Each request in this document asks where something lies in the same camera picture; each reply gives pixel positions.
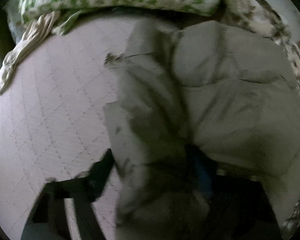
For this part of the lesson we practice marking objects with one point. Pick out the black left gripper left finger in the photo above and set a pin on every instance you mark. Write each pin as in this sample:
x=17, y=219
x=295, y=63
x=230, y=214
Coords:
x=47, y=219

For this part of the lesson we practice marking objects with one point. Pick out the grey-green puffer jacket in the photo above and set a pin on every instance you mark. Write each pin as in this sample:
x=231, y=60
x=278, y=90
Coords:
x=209, y=89

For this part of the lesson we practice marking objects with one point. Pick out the beige crumpled cloth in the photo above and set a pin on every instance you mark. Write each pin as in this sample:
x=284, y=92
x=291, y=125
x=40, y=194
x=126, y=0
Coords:
x=35, y=33

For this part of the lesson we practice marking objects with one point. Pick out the floral leaf print blanket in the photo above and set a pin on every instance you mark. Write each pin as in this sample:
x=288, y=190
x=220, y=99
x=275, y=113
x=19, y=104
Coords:
x=258, y=16

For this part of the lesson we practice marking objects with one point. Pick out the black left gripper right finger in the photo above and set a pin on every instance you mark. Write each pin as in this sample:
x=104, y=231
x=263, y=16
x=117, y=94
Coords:
x=209, y=200

